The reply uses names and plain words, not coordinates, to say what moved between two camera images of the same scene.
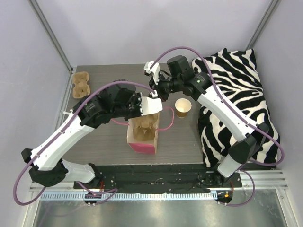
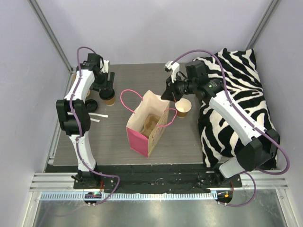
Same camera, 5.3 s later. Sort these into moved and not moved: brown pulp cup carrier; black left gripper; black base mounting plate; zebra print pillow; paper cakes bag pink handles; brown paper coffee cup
Moved: black left gripper; brown pulp cup carrier; paper cakes bag pink handles
Not moved: zebra print pillow; brown paper coffee cup; black base mounting plate
